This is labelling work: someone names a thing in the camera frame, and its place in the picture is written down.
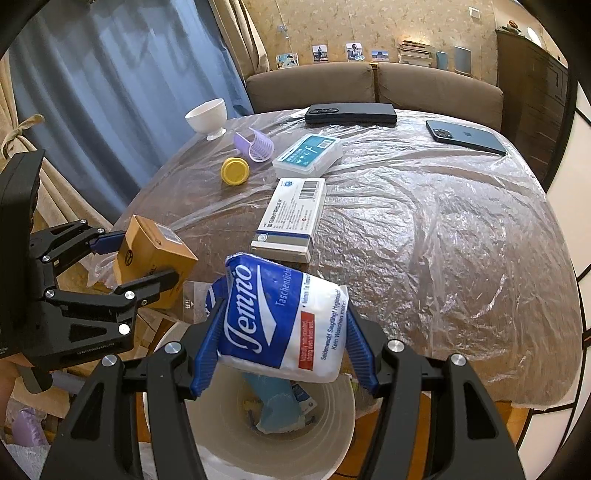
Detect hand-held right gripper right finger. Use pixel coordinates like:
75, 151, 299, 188
345, 308, 527, 480

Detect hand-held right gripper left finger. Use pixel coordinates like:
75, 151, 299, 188
41, 295, 228, 480

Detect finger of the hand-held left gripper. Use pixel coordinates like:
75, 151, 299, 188
28, 220, 126, 296
31, 269, 180, 370

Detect small brown cardboard box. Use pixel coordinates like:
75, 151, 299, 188
114, 215, 199, 311

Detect white trash bin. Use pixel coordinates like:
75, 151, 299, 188
143, 318, 357, 480

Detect blue white tissue pack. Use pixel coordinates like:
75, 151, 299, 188
210, 251, 350, 384

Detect yellow jar lid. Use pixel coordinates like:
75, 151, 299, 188
220, 157, 251, 186

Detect white blue medicine box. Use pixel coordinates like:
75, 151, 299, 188
250, 178, 327, 265

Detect purple hair roller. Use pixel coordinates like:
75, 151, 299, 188
233, 128, 276, 164
11, 408, 49, 446

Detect clear plastic box teal label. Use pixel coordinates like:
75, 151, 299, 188
271, 134, 343, 178

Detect silver foil packet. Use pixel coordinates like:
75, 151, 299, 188
180, 279, 218, 324

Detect teal packet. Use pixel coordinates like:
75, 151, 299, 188
242, 369, 308, 435

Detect clear plastic table cover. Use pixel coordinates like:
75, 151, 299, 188
88, 108, 583, 411

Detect blue curtain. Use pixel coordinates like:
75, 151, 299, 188
9, 0, 254, 227

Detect white footed ceramic bowl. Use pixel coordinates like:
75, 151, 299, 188
185, 98, 228, 141

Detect dark blue smartphone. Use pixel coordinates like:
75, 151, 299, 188
426, 119, 508, 156

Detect black folding phone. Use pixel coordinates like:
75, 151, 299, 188
304, 103, 398, 127

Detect brown sofa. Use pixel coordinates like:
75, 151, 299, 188
245, 61, 504, 132

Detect stack of books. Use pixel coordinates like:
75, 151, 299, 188
398, 41, 435, 65

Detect dark wooden cabinet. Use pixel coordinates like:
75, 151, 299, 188
496, 27, 570, 162

